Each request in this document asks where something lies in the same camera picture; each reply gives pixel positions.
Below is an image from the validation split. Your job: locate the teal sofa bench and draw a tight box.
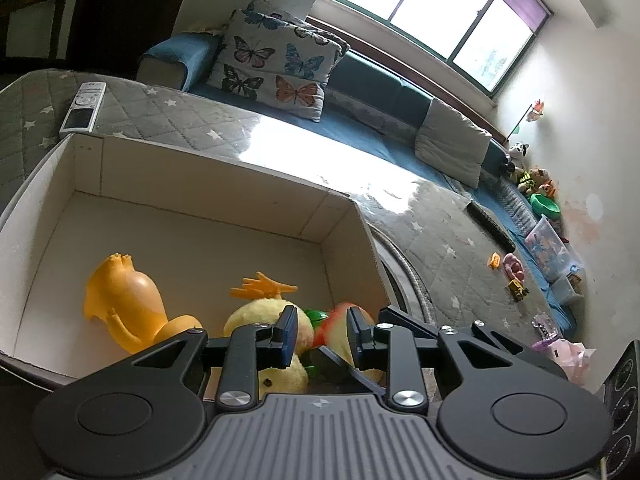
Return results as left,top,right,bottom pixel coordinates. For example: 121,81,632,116
137,32,577,337

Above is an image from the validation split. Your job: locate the grey cardboard box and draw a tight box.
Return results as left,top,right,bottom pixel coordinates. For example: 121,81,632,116
1,134,391,384

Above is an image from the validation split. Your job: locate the grey white cushion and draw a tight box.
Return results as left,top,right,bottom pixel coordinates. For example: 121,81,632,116
414,99,492,188

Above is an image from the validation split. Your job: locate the pink toy figure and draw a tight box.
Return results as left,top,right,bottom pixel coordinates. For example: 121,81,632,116
502,252,525,284

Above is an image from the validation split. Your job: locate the green plastic bowl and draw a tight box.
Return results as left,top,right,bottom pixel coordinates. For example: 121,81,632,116
529,193,561,220

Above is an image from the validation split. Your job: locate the orange rubber duck toy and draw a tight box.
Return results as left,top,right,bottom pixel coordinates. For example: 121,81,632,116
84,254,202,354

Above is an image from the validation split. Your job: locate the yellow plush chick toy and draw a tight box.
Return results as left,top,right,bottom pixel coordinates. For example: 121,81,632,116
224,271,314,398

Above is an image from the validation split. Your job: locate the green bean bag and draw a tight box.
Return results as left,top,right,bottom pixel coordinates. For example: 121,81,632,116
305,309,330,327

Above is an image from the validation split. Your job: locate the small orange toy piece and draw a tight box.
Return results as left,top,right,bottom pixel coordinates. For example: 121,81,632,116
487,252,501,270

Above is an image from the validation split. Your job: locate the pile of plush toys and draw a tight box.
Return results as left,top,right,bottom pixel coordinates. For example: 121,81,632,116
502,143,555,200

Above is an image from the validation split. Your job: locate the butterfly print cushion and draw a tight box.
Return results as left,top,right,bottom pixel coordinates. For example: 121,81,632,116
206,0,349,122

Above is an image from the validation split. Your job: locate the clear plastic storage box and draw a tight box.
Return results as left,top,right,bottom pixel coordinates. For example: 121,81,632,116
524,216,586,284

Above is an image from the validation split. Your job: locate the white remote control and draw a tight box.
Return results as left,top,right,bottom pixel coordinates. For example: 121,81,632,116
58,81,107,138

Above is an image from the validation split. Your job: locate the round black induction cooktop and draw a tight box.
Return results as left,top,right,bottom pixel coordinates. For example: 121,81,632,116
369,224,436,326

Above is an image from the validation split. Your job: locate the pink white plastic bag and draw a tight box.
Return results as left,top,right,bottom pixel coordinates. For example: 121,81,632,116
547,339,596,387

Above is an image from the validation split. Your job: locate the window with green frame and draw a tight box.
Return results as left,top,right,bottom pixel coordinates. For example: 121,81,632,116
333,0,551,96

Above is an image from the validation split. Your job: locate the small yellow toy truck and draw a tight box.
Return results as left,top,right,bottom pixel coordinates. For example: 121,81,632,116
508,280,529,302

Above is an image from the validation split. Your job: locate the red white apple slice toy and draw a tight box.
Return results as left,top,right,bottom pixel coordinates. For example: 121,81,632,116
314,302,374,365

